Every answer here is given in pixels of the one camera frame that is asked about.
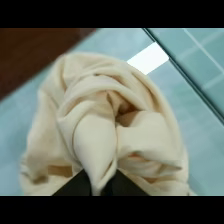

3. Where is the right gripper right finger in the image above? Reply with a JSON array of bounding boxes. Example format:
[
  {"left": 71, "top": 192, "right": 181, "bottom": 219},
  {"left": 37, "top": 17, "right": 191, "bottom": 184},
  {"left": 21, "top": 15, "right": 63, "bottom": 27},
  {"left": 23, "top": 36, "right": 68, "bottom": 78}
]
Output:
[{"left": 101, "top": 167, "right": 149, "bottom": 197}]

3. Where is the cream garment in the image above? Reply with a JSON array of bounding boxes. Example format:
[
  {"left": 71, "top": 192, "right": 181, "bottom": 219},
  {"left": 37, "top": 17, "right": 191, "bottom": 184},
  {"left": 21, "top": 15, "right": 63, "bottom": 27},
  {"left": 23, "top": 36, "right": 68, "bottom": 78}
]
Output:
[{"left": 18, "top": 51, "right": 197, "bottom": 197}]

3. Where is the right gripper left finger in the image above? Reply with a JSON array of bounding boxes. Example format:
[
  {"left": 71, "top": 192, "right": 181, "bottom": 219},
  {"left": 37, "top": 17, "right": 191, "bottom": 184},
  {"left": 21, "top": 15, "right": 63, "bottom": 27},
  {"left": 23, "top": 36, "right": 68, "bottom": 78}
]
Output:
[{"left": 51, "top": 168, "right": 93, "bottom": 197}]

